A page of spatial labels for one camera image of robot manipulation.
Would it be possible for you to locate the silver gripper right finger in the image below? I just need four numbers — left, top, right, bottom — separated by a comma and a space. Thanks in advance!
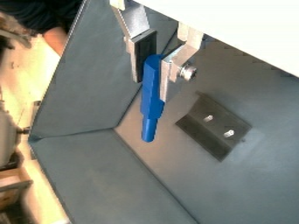
160, 23, 203, 102

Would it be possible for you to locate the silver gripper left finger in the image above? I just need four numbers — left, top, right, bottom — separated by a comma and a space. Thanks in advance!
110, 0, 156, 83

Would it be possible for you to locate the blue hexagonal peg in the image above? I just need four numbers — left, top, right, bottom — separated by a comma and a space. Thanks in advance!
140, 54, 164, 143

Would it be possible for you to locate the person in background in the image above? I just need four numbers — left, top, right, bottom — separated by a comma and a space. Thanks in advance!
0, 0, 83, 55

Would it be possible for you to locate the black angle bracket fixture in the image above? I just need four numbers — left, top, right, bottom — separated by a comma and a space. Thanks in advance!
176, 92, 251, 162

